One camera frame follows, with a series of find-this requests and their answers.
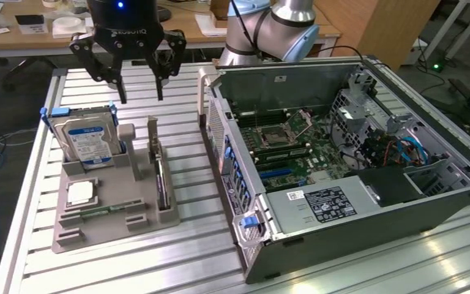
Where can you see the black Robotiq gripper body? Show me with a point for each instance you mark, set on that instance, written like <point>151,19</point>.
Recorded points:
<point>124,27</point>

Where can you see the graphics card with fan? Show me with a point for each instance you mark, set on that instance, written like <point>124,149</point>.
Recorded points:
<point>160,177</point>

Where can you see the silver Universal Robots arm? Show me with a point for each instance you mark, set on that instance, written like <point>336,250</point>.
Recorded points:
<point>256,27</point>

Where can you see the stack of white papers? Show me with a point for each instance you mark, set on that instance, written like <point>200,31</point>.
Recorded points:
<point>211,26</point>

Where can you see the wooden desk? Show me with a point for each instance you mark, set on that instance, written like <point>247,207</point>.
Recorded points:
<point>23,41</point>

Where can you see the brown cardboard box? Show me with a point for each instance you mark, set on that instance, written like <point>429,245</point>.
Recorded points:
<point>219,9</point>

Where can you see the white box with black label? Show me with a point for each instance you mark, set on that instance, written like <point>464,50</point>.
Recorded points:
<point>32,24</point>

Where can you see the black office chair base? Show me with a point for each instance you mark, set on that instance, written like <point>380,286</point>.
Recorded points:
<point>19,72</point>

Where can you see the metal socket cover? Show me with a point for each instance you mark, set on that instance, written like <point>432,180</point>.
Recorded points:
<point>300,122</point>

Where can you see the silver CPU chip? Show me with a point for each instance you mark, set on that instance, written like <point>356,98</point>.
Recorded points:
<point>80,193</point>

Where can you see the silver perforated disk bay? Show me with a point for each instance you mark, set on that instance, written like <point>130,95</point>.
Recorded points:
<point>353,119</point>

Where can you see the green RAM stick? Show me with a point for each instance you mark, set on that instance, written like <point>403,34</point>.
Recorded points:
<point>104,210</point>

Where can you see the grey parts rack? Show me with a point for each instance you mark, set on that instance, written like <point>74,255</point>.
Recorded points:
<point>112,220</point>

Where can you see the wooden cabinet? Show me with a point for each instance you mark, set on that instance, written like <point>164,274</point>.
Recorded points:
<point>399,30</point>

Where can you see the blue case latch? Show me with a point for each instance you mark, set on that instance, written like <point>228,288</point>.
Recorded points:
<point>248,222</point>

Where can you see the grey power supply unit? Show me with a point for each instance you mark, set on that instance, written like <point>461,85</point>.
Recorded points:
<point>296,214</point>

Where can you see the green indicator light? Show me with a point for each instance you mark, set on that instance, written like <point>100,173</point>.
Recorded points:
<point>437,65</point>

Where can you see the black fan shroud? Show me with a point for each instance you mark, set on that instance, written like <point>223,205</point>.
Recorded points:
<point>387,186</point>

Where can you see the open grey PC case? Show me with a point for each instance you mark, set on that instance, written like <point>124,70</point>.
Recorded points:
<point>341,245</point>

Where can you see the hard disk with blue bracket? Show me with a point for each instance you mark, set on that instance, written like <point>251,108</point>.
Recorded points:
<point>84,137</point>

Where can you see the white table frame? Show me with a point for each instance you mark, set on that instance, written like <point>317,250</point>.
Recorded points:
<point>448,27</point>

